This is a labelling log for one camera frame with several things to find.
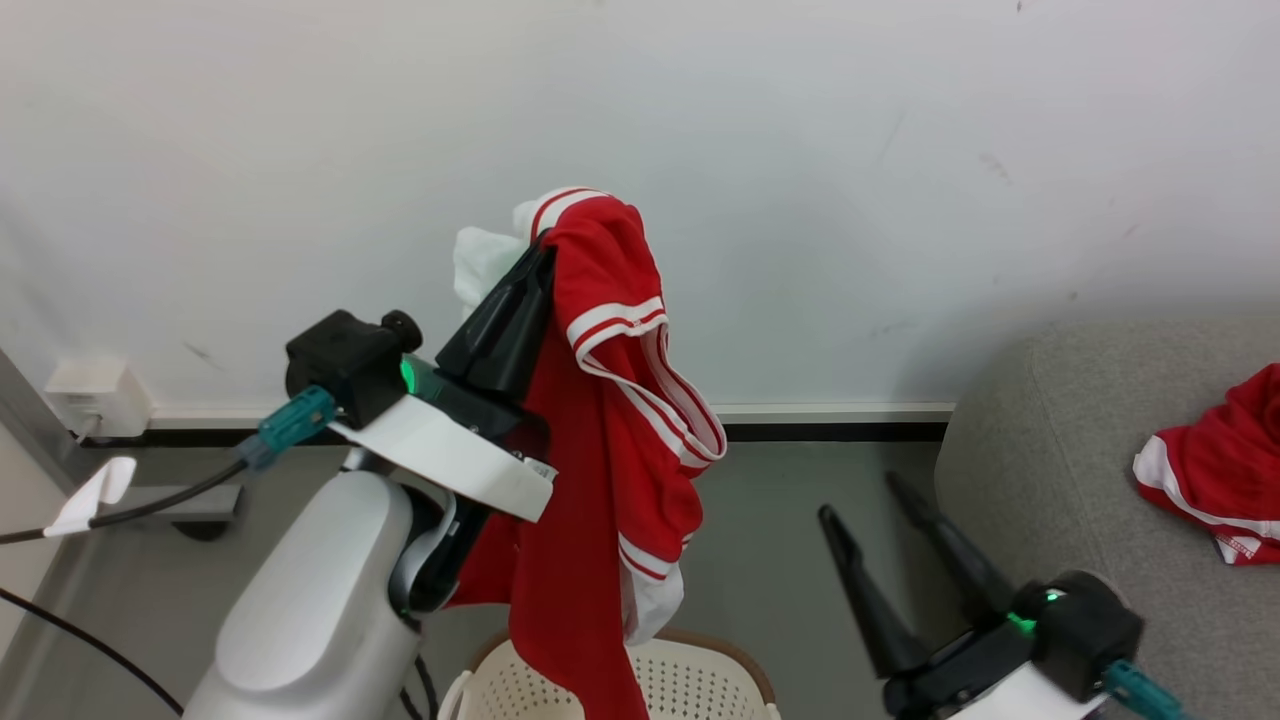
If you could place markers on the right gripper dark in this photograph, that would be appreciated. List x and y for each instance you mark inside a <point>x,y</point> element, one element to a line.
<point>965,665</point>

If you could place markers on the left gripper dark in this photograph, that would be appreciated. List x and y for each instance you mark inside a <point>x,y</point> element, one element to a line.
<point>470,405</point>

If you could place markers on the red white-striped sports garment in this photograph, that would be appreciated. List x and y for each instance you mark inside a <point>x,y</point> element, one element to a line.
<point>590,450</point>
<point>1215,470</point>

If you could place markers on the grey fabric sofa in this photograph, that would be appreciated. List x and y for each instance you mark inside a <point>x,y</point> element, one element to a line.
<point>1090,480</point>

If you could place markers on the white and black baseboard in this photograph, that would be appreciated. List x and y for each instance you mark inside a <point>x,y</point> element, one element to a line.
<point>830,420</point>

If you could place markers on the white perforated laundry basket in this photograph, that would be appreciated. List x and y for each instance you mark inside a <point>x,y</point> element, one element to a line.
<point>700,690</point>

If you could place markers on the white panel with grey edge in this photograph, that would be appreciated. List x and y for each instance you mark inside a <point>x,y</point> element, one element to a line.
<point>25,500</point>

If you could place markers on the left wrist white camera bracket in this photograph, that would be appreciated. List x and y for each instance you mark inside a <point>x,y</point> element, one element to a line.
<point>450,455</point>

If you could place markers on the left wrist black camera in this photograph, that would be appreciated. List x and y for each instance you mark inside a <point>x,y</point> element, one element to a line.
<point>345,360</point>

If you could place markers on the wrist black camera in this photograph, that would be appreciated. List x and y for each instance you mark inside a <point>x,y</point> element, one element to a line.
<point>1095,630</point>
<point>345,360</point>

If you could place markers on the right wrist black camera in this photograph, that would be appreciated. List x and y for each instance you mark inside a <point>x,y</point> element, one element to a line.
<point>1095,630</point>

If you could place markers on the grey metal floor bracket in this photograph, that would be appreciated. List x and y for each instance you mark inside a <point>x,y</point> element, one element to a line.
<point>195,505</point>

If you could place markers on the white wall socket box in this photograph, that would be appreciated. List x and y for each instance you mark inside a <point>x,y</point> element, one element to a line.
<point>100,400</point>

